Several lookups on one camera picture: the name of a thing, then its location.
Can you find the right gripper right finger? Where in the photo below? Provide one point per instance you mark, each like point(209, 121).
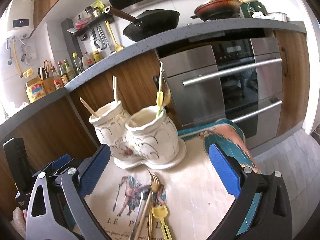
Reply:
point(272, 218)

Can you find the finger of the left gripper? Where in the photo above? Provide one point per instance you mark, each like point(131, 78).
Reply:
point(57, 164)

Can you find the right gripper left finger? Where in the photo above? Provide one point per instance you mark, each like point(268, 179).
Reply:
point(45, 216)

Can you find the gold metal fork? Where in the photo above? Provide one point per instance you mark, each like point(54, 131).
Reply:
point(155, 185)

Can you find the silver metal fork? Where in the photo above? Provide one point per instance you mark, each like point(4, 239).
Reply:
point(140, 207)

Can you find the person left hand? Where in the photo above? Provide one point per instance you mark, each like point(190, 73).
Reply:
point(19, 221)

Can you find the horse print quilted mat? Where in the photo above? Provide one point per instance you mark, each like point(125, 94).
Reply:
point(192, 191)

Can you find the yellow oil bottle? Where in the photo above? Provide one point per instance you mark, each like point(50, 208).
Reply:
point(34, 87)

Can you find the wooden knife block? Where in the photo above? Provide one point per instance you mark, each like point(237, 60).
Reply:
point(48, 84)

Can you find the red cap sauce bottle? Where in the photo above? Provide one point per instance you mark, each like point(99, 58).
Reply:
point(58, 83)

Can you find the green glass bottle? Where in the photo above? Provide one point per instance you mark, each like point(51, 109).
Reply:
point(65, 71)

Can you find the white ceramic utensil holder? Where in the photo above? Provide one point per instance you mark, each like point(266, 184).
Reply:
point(144, 138)

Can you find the clear yellow cap bottle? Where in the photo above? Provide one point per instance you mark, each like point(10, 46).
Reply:
point(77, 63)

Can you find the yellow mustard bottle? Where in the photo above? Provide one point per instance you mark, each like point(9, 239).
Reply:
point(97, 57)

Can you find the yellow hanging spatula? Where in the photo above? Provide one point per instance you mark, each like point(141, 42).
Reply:
point(117, 47)

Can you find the stainless steel oven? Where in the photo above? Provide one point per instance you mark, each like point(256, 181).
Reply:
point(239, 80)

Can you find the white water heater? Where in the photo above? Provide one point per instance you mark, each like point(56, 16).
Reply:
point(21, 17)

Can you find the grey stone countertop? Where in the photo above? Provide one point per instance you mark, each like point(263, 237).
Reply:
point(198, 31)

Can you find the red brown frying pan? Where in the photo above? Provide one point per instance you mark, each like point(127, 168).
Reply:
point(219, 9)

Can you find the black wall spice shelf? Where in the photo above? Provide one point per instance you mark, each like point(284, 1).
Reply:
point(93, 23)

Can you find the black wok wooden handle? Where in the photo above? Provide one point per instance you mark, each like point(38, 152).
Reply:
point(149, 23)

